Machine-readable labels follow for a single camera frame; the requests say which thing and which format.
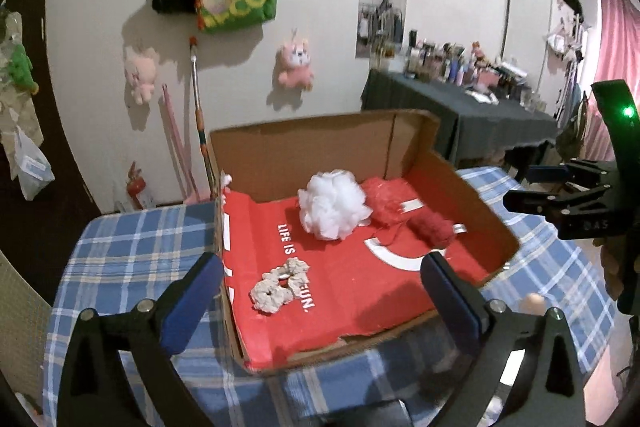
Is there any red fluffy scrunchie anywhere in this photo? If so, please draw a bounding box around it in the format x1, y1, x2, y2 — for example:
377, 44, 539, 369
407, 212, 453, 250

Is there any mop handle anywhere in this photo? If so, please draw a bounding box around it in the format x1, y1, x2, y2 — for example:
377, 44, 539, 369
188, 37, 216, 202

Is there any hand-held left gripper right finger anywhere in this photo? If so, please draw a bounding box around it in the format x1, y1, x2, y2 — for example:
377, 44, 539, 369
421, 251, 586, 427

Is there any white mesh bath pouf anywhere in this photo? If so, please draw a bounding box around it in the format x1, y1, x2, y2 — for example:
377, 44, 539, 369
297, 172, 373, 240

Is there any pink plush with white face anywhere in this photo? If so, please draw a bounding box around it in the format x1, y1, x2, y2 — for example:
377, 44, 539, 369
276, 36, 316, 90

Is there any green plush toy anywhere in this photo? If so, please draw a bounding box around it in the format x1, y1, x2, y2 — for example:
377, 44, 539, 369
7, 44, 38, 92

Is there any cardboard box with red lining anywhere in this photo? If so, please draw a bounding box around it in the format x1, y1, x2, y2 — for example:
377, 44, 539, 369
206, 108, 521, 375

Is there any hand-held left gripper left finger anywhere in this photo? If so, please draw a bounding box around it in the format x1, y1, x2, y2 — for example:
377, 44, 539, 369
56, 252, 224, 427

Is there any white fabric wardrobe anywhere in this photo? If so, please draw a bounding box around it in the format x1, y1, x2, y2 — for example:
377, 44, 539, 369
507, 0, 586, 118

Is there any pale pink plush toy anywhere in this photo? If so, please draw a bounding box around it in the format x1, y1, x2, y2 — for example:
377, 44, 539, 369
124, 47, 158, 105

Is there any dressing table with dark cloth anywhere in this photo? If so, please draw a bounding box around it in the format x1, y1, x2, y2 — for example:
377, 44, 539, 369
361, 68, 558, 178

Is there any clear plastic bag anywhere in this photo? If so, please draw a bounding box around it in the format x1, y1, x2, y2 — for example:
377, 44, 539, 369
12, 127, 56, 200

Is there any pink stick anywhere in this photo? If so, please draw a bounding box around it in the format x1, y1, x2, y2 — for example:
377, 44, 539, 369
161, 83, 201, 202

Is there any red mesh bath pouf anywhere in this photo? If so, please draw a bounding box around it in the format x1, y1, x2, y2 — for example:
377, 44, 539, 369
361, 177, 416, 228

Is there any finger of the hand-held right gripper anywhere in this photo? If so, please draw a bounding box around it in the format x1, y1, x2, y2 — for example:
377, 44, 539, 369
525, 163, 577, 184
502, 188, 569, 220

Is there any pink curtain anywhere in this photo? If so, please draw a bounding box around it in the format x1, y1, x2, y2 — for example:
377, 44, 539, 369
585, 0, 640, 162

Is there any person's right hand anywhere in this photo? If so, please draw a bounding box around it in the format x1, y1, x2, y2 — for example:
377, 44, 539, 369
600, 246, 627, 304

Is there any blue plaid tablecloth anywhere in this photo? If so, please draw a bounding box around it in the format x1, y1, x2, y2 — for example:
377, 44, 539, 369
44, 167, 618, 427

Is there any hanging clear organizer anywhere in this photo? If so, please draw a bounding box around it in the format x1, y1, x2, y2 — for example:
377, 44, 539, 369
0, 9, 43, 148

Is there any cream crocheted scrunchie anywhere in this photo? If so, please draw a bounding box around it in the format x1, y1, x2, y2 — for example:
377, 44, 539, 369
250, 257, 311, 314

